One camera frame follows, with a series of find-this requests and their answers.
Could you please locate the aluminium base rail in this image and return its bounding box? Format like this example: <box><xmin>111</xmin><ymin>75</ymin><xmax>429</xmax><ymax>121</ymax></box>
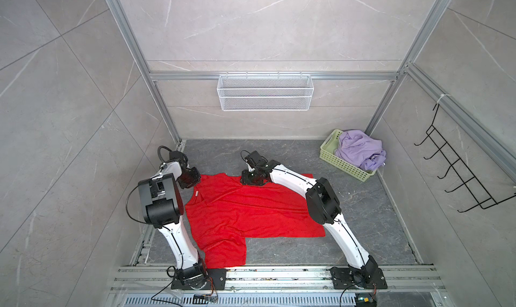
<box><xmin>105</xmin><ymin>265</ymin><xmax>453</xmax><ymax>306</ymax></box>

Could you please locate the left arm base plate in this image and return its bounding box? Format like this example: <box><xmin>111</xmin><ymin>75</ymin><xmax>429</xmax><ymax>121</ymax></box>
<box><xmin>171</xmin><ymin>269</ymin><xmax>228</xmax><ymax>291</ymax></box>

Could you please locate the green plastic basket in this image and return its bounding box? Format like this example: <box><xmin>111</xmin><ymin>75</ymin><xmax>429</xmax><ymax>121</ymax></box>
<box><xmin>319</xmin><ymin>128</ymin><xmax>376</xmax><ymax>183</ymax></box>

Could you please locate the red t-shirt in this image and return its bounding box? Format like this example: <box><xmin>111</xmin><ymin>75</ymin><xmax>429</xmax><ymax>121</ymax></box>
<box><xmin>185</xmin><ymin>174</ymin><xmax>325</xmax><ymax>269</ymax></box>

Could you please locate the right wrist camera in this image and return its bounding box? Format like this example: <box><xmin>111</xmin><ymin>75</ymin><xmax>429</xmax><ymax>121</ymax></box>
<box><xmin>244</xmin><ymin>151</ymin><xmax>267</xmax><ymax>169</ymax></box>

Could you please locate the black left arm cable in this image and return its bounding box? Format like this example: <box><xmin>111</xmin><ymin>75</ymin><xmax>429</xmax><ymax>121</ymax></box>
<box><xmin>124</xmin><ymin>145</ymin><xmax>174</xmax><ymax>225</ymax></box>

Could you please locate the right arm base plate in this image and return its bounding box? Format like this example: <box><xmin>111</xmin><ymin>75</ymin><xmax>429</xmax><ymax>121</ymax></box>
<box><xmin>329</xmin><ymin>267</ymin><xmax>388</xmax><ymax>290</ymax></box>

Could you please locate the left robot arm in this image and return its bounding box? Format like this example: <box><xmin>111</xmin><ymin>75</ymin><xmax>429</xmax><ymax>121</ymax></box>
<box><xmin>137</xmin><ymin>159</ymin><xmax>208</xmax><ymax>289</ymax></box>

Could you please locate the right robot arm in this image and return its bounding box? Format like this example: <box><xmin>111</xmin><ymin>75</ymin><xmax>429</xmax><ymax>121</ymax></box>
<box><xmin>241</xmin><ymin>161</ymin><xmax>387</xmax><ymax>290</ymax></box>

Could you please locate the black wire hook rack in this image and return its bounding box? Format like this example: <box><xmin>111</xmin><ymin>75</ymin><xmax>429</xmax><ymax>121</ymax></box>
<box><xmin>414</xmin><ymin>104</ymin><xmax>515</xmax><ymax>214</ymax></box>

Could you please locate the white wire mesh basket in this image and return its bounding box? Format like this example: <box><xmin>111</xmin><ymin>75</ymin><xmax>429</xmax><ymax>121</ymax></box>
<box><xmin>216</xmin><ymin>74</ymin><xmax>314</xmax><ymax>112</ymax></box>

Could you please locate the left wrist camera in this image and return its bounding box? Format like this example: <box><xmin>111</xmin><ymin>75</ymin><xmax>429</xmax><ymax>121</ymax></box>
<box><xmin>169</xmin><ymin>151</ymin><xmax>188</xmax><ymax>169</ymax></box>

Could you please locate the purple t-shirt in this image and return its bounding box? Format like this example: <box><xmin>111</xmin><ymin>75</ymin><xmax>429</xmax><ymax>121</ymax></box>
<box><xmin>334</xmin><ymin>130</ymin><xmax>386</xmax><ymax>171</ymax></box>

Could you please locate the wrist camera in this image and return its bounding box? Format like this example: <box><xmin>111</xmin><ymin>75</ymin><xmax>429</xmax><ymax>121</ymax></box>
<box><xmin>244</xmin><ymin>151</ymin><xmax>267</xmax><ymax>169</ymax></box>
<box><xmin>169</xmin><ymin>151</ymin><xmax>188</xmax><ymax>169</ymax></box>

